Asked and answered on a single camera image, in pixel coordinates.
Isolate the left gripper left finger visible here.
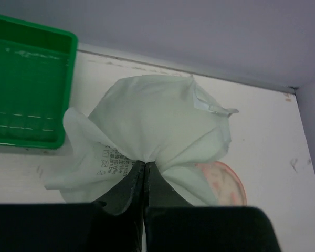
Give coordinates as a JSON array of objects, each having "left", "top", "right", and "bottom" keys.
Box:
[{"left": 0, "top": 161, "right": 145, "bottom": 251}]

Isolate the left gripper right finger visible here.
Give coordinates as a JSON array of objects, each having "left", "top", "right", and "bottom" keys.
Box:
[{"left": 144, "top": 162, "right": 281, "bottom": 251}]

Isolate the white and black bra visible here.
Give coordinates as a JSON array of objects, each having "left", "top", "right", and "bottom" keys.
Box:
[{"left": 45, "top": 75, "right": 238, "bottom": 206}]

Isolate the floral fabric laundry bag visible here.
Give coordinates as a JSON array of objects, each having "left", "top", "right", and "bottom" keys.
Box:
[{"left": 196, "top": 161, "right": 247, "bottom": 206}]

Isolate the green plastic tray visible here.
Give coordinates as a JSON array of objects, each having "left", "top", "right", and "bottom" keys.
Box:
[{"left": 0, "top": 15, "right": 78, "bottom": 150}]

